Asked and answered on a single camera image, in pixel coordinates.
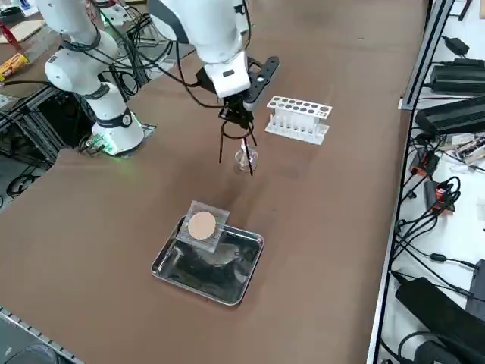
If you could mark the steel tray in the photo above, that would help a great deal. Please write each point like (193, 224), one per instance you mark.
(212, 273)

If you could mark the large black power adapter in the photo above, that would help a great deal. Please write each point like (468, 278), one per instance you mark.
(435, 303)

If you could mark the white test tube rack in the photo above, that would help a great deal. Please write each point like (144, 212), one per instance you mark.
(299, 104)

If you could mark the finned black power supply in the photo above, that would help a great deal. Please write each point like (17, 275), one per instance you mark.
(458, 76)
(451, 115)

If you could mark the aluminium camera post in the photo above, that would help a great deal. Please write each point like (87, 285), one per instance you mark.
(428, 49)

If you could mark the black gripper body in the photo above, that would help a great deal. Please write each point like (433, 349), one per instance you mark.
(205, 80)

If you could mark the black red-marked box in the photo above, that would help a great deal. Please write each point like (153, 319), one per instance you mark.
(422, 165)

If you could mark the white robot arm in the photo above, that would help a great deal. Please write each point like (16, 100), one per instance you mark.
(216, 34)

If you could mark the black orange power connector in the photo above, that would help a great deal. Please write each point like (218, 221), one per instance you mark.
(432, 195)

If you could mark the yellow snack packet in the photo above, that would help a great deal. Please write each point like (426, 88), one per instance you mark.
(13, 66)

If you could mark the small black power adapter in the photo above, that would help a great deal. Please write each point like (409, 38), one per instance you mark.
(456, 45)

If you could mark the aluminium frame profile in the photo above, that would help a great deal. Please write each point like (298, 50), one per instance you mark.
(38, 337)

